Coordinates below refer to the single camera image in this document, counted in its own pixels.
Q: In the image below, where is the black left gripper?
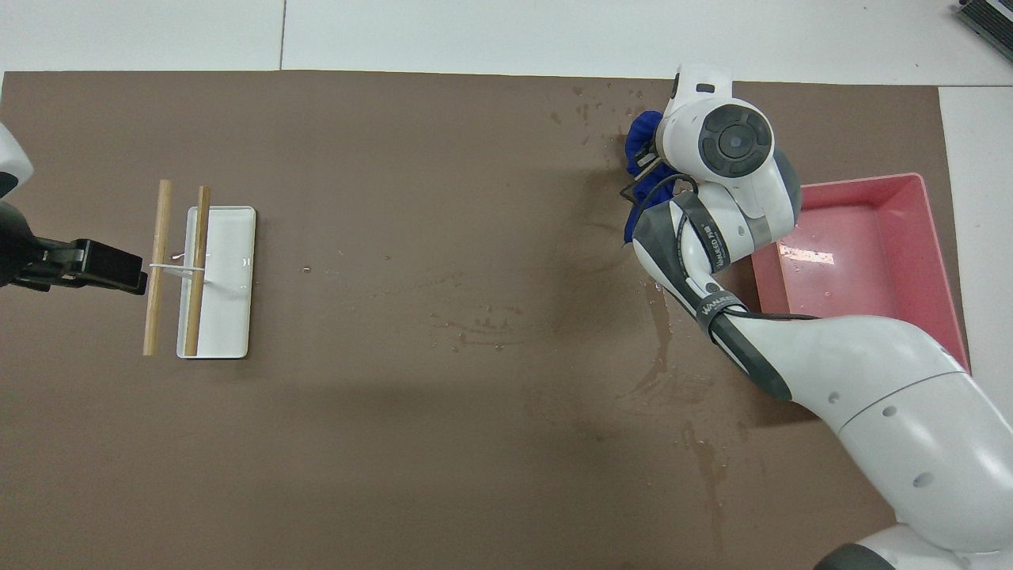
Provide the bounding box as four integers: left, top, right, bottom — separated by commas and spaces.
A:
0, 202, 150, 296

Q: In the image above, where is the blue towel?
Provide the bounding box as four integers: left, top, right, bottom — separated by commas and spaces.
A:
624, 109, 683, 245

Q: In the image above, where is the white rectangular tray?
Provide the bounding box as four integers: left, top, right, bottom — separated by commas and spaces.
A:
176, 206, 257, 360

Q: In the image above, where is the pink plastic bin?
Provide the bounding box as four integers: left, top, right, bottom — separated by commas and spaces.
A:
750, 173, 971, 373

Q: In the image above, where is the brown table mat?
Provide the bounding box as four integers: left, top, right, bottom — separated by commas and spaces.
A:
0, 70, 996, 570

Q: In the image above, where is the dark grey device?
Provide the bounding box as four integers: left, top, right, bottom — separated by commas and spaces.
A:
954, 0, 1013, 40

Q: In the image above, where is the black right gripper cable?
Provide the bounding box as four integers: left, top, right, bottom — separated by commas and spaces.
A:
620, 173, 820, 321

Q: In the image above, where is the white rod bracket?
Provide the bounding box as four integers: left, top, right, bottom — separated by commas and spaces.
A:
149, 253, 208, 278

